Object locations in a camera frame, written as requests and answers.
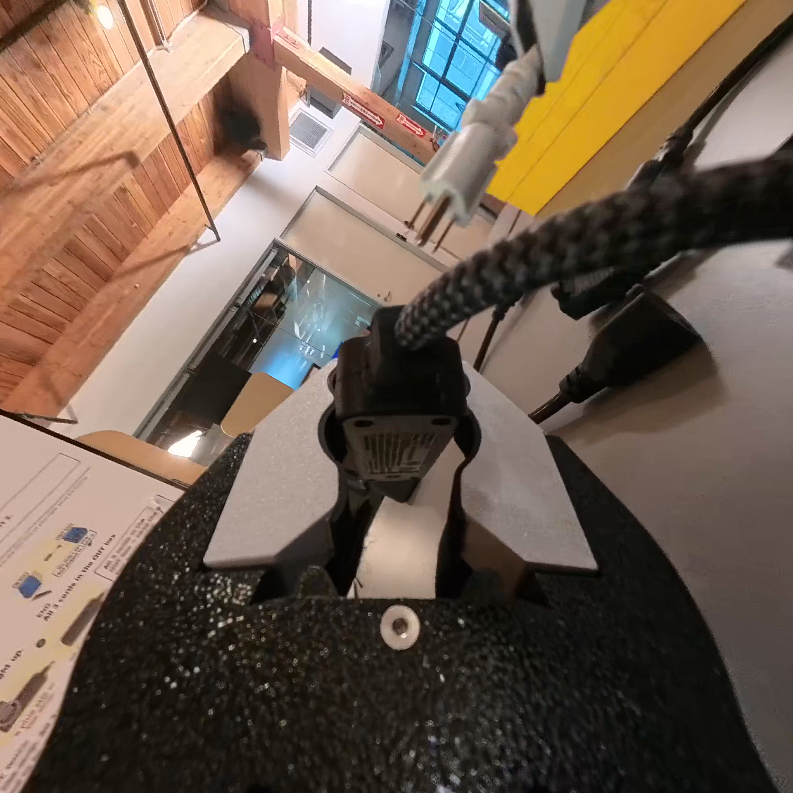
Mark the large paned window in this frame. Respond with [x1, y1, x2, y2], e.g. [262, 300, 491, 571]
[372, 0, 518, 134]

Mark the wooden post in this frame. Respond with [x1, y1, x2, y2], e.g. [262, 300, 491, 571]
[226, 0, 292, 162]

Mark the black braided cable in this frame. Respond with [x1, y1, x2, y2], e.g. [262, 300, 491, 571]
[395, 144, 793, 349]

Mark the white wall vent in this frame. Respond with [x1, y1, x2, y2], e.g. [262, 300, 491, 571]
[287, 107, 335, 154]

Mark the cardboard box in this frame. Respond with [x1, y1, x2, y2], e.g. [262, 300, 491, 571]
[222, 372, 297, 436]
[77, 430, 208, 485]

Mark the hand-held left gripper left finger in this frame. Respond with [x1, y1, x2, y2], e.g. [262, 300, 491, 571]
[203, 362, 348, 596]

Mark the black ceiling fixture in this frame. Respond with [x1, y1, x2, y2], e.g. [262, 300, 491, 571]
[218, 104, 268, 154]

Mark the wooden ceiling beam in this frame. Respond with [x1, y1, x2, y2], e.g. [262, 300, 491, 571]
[273, 31, 437, 163]

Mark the dark air duct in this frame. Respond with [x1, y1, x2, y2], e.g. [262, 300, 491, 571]
[305, 48, 354, 120]

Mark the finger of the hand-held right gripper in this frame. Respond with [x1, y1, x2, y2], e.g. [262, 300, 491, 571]
[508, 0, 587, 95]

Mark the black power adapter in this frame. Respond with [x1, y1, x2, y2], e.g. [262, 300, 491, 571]
[529, 286, 708, 425]

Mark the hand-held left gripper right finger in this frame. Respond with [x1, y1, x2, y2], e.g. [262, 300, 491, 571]
[434, 366, 600, 598]

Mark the printed instruction sheet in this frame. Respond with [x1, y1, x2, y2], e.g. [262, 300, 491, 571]
[0, 412, 187, 793]

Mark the white power plug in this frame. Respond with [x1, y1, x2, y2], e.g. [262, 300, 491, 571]
[406, 102, 520, 254]

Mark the frosted glass door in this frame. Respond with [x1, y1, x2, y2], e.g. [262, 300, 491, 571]
[280, 186, 462, 273]
[327, 124, 437, 187]

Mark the thin black metal rod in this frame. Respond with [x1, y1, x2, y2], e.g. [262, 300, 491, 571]
[116, 0, 222, 242]

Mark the black monitor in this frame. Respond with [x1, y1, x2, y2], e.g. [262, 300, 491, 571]
[172, 353, 254, 428]

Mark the glass partition wall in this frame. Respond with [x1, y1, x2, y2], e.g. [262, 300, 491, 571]
[135, 240, 380, 448]

